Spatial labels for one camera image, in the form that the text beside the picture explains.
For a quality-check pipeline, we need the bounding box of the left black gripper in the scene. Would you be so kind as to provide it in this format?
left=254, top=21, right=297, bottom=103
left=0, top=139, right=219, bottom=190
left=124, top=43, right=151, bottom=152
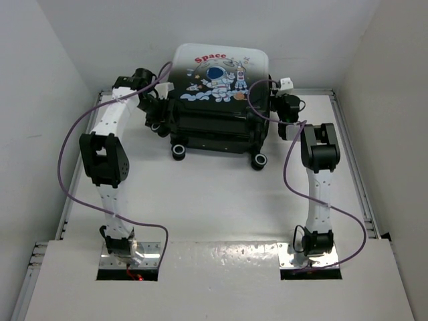
left=135, top=96, right=174, bottom=132

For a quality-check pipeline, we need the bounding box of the white kids suitcase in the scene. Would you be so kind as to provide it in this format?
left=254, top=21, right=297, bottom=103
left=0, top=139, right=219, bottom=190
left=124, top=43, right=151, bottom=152
left=151, top=43, right=270, bottom=171

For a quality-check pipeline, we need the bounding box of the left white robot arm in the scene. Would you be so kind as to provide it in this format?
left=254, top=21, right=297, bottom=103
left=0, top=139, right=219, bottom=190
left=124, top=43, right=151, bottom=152
left=79, top=68, right=174, bottom=258

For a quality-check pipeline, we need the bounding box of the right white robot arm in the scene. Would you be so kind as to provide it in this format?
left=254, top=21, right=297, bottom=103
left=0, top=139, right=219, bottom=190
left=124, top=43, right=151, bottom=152
left=272, top=86, right=340, bottom=256

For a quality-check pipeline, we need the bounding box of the white front board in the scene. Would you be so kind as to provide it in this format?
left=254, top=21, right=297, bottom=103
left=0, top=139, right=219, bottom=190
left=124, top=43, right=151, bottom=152
left=26, top=240, right=413, bottom=320

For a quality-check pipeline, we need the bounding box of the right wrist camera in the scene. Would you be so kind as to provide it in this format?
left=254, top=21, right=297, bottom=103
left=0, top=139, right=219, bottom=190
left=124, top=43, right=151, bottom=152
left=276, top=78, right=294, bottom=96

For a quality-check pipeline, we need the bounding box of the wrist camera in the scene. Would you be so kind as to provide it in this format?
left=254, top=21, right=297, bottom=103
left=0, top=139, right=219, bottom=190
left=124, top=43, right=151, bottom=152
left=276, top=78, right=294, bottom=96
left=154, top=82, right=175, bottom=100

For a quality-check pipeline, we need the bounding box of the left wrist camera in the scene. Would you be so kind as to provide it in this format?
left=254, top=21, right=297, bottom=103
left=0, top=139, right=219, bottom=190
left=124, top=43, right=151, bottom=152
left=154, top=82, right=175, bottom=100

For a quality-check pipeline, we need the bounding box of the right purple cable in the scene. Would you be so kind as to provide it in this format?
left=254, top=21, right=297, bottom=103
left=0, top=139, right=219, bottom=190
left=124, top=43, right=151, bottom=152
left=247, top=79, right=367, bottom=270

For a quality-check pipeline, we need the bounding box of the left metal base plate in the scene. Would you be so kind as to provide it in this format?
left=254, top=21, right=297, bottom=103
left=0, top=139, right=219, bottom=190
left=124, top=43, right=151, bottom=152
left=98, top=241, right=161, bottom=270

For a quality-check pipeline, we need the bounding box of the metal base plate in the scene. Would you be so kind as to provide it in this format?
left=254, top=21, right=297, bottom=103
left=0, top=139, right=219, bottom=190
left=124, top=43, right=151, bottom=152
left=98, top=241, right=161, bottom=270
left=277, top=242, right=340, bottom=270

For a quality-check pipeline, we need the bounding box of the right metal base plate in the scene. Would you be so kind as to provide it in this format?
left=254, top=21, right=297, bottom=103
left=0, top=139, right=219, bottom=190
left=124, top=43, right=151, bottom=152
left=277, top=242, right=340, bottom=270

